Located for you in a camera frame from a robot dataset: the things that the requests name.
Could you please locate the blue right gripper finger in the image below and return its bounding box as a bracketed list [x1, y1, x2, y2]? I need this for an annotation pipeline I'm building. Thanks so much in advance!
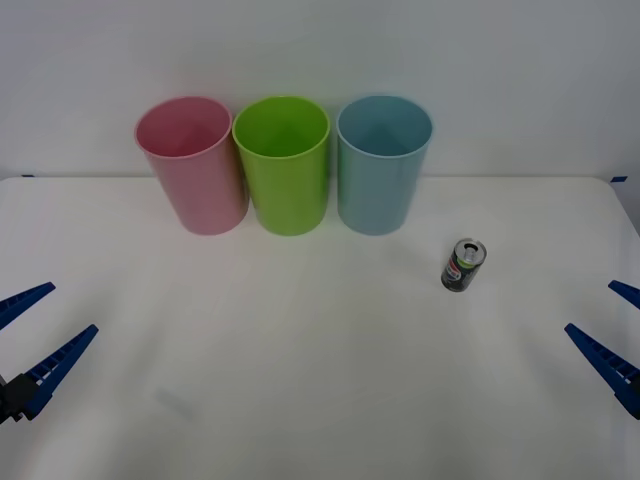
[607, 280, 640, 307]
[564, 322, 640, 420]

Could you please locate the pale blue plastic bin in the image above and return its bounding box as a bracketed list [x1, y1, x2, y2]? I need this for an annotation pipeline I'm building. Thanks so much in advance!
[335, 94, 434, 237]

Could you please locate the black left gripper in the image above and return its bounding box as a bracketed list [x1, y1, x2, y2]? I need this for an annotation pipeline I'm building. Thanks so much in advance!
[0, 281, 100, 426]

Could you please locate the green plastic bin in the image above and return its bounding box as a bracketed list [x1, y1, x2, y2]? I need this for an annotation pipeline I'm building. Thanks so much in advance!
[231, 95, 332, 237]

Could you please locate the black drink can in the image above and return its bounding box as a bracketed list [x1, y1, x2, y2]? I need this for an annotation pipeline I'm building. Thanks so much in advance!
[440, 237, 489, 294]

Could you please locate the pink plastic bin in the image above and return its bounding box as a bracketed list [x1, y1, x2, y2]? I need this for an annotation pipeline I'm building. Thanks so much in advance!
[133, 95, 250, 237]

